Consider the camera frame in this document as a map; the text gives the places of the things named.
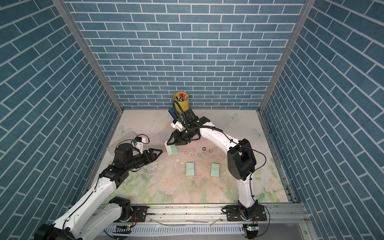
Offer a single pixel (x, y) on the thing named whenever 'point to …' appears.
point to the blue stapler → (173, 113)
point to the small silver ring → (185, 152)
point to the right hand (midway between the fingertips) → (171, 144)
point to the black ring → (205, 147)
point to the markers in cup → (181, 98)
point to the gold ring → (193, 154)
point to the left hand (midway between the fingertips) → (162, 154)
